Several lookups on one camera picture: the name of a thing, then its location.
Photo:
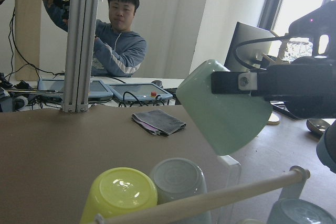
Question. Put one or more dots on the aluminium frame post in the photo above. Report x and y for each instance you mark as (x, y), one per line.
(80, 41)

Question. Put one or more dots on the black monitor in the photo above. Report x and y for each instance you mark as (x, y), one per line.
(251, 54)

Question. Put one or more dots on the seated person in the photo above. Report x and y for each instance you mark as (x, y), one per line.
(118, 51)

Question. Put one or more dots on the grey cup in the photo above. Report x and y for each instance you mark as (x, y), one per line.
(177, 178)

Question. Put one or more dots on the grey cloth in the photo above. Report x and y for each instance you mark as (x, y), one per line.
(159, 119)

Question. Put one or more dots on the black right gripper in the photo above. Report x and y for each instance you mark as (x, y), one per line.
(319, 27)

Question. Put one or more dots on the metal scoop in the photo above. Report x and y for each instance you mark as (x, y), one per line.
(317, 126)

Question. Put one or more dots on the white wire cup holder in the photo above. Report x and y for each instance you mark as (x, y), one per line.
(195, 205)

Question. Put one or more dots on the pink cloth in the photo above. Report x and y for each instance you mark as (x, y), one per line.
(152, 130)

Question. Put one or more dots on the green cup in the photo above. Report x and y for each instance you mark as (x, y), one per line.
(227, 121)

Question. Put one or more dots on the light blue cup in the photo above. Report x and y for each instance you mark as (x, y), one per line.
(298, 211)

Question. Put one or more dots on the yellow cup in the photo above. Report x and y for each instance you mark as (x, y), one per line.
(119, 191)

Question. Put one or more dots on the blue teach pendant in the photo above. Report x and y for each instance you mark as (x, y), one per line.
(98, 90)
(144, 92)

